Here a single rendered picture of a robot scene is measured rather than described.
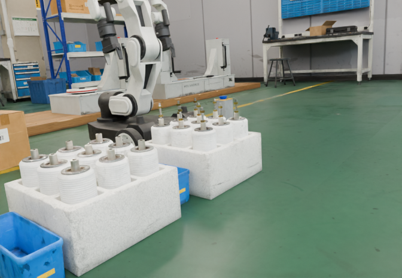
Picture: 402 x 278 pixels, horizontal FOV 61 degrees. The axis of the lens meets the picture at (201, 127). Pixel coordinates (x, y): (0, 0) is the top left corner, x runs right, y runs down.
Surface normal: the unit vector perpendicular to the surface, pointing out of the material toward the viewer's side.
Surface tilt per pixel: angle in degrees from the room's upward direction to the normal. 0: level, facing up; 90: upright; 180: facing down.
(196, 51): 90
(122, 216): 90
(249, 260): 0
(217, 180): 90
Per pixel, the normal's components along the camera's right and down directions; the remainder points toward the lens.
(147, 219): 0.77, 0.07
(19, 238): -0.63, 0.16
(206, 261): -0.07, -0.98
